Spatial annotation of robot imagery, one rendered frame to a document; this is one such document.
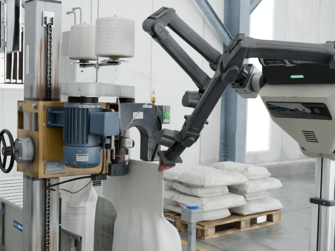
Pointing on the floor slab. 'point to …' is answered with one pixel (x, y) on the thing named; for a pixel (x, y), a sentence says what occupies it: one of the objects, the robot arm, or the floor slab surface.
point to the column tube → (39, 31)
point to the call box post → (191, 236)
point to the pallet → (240, 225)
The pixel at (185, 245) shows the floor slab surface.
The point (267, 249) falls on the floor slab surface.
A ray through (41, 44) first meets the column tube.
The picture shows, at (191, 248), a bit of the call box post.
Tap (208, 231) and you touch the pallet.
